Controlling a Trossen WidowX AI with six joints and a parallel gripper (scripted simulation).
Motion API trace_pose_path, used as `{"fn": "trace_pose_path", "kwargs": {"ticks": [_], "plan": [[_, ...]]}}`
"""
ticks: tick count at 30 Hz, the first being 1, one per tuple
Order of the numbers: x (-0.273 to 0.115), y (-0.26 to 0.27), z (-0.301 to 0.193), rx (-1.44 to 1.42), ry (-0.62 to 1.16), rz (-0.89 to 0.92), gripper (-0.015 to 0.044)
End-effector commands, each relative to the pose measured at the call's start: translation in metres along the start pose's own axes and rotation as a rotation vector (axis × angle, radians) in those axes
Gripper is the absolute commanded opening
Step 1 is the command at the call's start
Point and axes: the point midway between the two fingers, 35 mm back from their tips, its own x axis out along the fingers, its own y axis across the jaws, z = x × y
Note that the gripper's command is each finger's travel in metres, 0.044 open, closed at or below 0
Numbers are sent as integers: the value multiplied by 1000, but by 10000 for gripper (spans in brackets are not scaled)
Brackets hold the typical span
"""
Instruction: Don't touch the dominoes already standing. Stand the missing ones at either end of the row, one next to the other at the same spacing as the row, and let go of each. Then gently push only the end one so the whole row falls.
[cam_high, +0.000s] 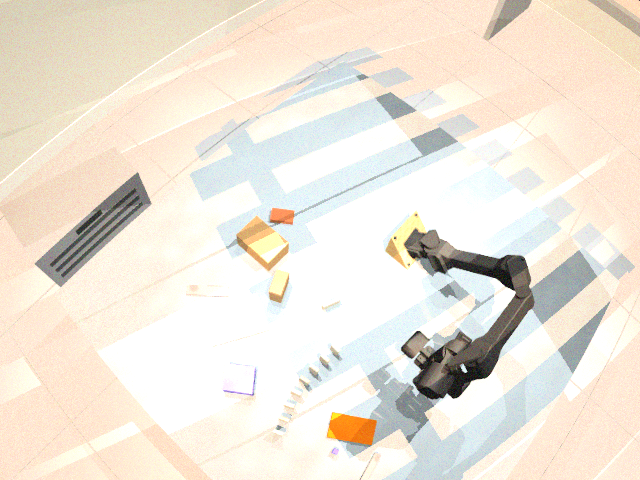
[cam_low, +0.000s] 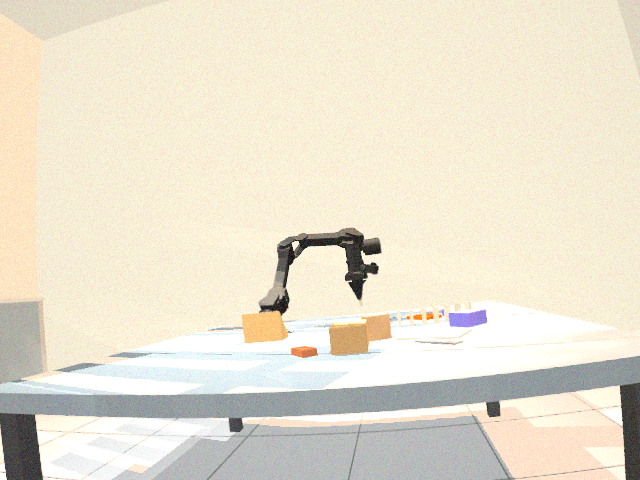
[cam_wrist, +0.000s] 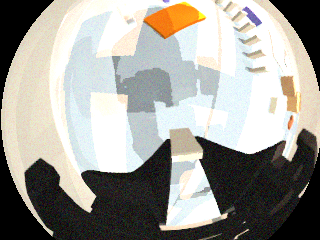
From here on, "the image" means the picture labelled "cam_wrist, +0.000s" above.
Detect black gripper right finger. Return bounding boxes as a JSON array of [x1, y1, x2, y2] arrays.
[[195, 136, 287, 216]]

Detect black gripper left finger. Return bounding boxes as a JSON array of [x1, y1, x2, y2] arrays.
[[81, 139, 172, 225]]

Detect small orange block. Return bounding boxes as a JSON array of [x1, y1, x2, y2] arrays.
[[287, 116, 293, 131]]

